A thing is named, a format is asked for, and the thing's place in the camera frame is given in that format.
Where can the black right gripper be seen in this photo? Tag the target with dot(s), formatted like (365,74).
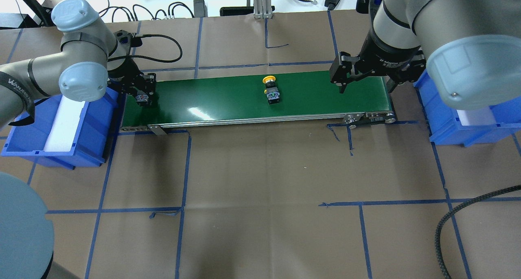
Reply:
(386,55)

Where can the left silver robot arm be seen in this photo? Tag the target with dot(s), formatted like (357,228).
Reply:
(92,58)

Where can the white foam in destination bin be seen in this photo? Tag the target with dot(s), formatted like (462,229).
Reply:
(481,117)

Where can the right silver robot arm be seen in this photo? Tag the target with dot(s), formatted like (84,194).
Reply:
(470,48)

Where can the red push button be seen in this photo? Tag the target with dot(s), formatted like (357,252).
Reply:
(143,100)

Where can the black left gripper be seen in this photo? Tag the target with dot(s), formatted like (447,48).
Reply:
(123,71)

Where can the aluminium frame post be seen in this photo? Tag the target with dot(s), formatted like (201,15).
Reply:
(262,9)

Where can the yellow push button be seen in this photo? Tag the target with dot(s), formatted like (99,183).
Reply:
(271,90)

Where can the black power adapter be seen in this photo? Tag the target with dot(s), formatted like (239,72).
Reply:
(199,9)

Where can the white foam in source bin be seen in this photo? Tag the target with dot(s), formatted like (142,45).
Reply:
(65,125)

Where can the green conveyor belt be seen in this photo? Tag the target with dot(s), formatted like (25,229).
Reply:
(241,100)

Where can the blue source bin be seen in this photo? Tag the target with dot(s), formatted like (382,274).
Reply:
(88,146)

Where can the blue destination bin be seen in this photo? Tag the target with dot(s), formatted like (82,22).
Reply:
(466,127)

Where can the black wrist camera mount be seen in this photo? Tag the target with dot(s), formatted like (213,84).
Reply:
(128,39)

